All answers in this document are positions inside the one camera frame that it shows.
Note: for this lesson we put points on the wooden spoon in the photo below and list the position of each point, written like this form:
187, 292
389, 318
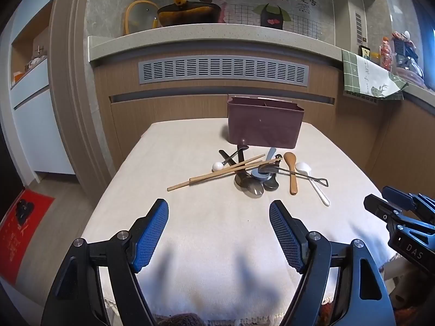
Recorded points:
290, 159

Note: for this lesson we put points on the white cabinet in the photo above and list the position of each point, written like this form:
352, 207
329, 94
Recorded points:
40, 115

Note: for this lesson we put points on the red floor mat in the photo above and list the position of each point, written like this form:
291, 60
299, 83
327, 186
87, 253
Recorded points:
13, 237

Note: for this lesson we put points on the maroon plastic utensil holder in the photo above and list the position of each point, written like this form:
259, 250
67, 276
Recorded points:
265, 125

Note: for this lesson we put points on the dark metal spoon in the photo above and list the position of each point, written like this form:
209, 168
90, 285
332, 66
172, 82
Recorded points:
271, 185

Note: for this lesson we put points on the wooden base cabinet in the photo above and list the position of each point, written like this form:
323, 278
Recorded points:
170, 108

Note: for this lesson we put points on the pile of packets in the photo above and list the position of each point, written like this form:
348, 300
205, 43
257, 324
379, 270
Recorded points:
407, 61

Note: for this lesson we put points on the small metal shovel spoon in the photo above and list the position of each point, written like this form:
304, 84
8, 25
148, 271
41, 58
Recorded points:
306, 176

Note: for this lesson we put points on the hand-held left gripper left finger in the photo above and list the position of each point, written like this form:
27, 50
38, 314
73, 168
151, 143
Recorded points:
153, 234

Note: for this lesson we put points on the white ball-ended spoon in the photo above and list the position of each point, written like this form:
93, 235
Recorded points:
216, 166

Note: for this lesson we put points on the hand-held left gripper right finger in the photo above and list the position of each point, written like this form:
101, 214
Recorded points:
285, 234

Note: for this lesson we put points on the red plastic bag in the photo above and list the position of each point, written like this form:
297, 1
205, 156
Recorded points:
385, 52

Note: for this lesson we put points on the cartoon wall poster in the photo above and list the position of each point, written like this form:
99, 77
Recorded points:
244, 3

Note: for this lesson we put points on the white tablecloth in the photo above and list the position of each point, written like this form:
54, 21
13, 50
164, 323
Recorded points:
221, 231

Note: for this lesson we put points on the glass lid yellow rim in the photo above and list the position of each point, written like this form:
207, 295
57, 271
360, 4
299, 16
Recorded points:
139, 17

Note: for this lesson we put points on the white plastic spoon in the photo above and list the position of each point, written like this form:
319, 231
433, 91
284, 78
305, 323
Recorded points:
302, 167

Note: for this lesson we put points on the speckled kitchen countertop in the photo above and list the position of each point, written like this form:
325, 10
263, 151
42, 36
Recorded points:
217, 35

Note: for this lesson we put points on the small dark framed picture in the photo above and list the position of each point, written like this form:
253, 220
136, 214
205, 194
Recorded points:
365, 51

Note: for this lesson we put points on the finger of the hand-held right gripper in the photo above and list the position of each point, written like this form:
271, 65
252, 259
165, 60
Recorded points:
399, 197
379, 207

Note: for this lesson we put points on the blue-grey spoon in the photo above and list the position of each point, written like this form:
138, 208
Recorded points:
271, 154

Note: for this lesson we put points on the grey vent grille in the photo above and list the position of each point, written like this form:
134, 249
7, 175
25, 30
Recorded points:
221, 70

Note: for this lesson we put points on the green checked towel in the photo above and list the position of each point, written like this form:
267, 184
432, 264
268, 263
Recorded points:
350, 71

